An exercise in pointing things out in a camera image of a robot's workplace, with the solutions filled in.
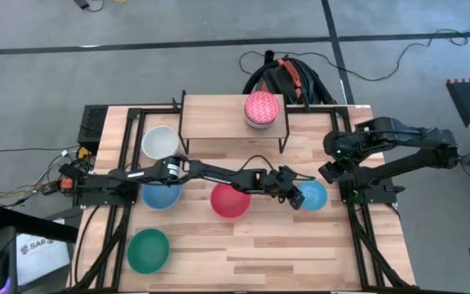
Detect black floor cable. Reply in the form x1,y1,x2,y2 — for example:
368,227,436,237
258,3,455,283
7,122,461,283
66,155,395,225
238,28,470,82

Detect large green bowl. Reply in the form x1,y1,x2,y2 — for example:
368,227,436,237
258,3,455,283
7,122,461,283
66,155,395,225
126,228,171,275

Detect large white bowl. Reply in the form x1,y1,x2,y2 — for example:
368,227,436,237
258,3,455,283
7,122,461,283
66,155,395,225
141,125,181,161

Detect black power adapter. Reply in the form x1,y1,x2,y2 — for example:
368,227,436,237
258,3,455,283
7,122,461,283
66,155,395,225
73,0,106,13

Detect black and orange backpack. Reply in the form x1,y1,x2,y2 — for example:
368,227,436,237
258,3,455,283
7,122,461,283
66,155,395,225
242,49,337,106

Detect large red bowl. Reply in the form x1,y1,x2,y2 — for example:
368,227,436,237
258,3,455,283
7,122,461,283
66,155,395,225
210,182,252,220

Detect wooden shelf black metal legs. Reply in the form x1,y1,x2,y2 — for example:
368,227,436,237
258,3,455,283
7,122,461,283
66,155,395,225
179,90,291,155

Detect small red zigzag bowl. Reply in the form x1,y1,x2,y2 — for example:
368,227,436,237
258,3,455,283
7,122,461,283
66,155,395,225
244,91,281,123

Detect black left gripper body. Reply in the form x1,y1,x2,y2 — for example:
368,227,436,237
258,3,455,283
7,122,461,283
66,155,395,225
265,165,301,197

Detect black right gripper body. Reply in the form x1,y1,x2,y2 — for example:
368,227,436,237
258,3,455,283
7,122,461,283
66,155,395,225
323,132,361,167

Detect large blue bowl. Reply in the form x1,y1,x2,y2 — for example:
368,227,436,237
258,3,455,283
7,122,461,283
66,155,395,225
140,179,184,212

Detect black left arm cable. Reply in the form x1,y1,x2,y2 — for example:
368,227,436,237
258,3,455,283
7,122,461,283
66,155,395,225
238,154,317,181

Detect black beam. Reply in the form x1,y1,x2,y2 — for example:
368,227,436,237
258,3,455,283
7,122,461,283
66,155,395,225
0,205,80,245

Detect small orange and blue bowl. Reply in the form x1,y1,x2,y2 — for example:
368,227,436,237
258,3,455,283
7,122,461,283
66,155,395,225
295,179,329,212

